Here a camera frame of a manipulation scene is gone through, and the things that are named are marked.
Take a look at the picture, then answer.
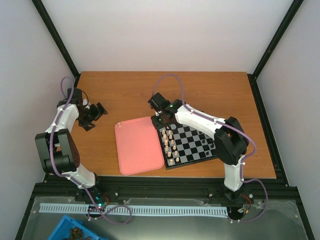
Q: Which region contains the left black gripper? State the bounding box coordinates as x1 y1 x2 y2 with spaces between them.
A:
77 102 108 132

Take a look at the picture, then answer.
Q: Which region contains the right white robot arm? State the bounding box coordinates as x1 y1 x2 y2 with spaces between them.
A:
148 93 249 202

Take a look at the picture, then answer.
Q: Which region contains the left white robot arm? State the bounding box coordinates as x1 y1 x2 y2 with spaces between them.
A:
35 88 108 202

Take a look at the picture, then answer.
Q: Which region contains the left controller board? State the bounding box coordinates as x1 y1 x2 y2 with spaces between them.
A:
93 192 110 209

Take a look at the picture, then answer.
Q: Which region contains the controller board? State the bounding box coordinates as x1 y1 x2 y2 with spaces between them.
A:
93 192 110 209
237 194 252 218

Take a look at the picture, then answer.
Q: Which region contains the right controller board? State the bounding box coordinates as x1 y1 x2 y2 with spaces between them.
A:
237 194 252 218

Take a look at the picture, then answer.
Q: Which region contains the black white chessboard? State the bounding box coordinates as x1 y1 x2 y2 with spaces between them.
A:
157 124 217 170

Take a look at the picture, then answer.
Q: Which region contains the pink plastic tray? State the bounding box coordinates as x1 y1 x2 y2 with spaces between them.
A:
114 116 165 176

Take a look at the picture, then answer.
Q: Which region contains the blue plastic bin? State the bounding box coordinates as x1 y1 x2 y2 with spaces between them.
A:
47 215 108 240

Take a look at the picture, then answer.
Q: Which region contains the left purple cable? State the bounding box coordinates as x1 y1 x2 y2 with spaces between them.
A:
48 76 133 225

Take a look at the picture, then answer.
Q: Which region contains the purple cable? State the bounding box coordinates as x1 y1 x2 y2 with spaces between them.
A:
152 74 270 224
48 76 133 225

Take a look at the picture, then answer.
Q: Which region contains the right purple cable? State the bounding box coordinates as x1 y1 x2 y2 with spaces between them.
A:
152 74 270 224

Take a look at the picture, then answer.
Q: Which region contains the light blue cable duct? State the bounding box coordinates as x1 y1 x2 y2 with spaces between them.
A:
38 203 228 218

